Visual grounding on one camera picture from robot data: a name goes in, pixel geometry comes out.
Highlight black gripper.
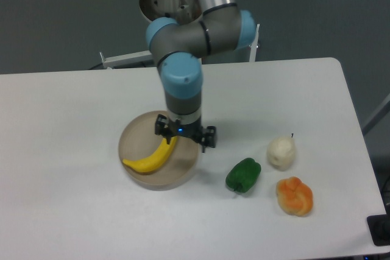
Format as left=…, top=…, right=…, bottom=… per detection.
left=155, top=114, right=217, bottom=153

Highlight yellow toy banana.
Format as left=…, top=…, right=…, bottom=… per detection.
left=122, top=137, right=177, bottom=174

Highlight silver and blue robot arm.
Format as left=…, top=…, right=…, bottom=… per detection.
left=146, top=0, right=256, bottom=149

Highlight beige round plate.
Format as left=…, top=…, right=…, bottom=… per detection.
left=118, top=111, right=199, bottom=190

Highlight green toy bell pepper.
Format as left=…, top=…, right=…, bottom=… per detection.
left=225, top=158, right=261, bottom=194

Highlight white toy garlic bulb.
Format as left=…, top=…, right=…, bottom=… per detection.
left=266, top=135, right=297, bottom=171

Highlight orange toy bread roll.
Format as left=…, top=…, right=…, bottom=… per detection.
left=276, top=177, right=314, bottom=217

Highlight grey diagonal table leg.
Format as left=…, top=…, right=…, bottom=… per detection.
left=361, top=94, right=390, bottom=136

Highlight black device at table edge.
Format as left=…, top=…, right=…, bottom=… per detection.
left=367, top=214, right=389, bottom=247

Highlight white metal frame bracket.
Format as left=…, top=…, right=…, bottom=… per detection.
left=99, top=51, right=154, bottom=69

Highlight white upright frame post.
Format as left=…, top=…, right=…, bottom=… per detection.
left=249, top=24, right=260, bottom=62

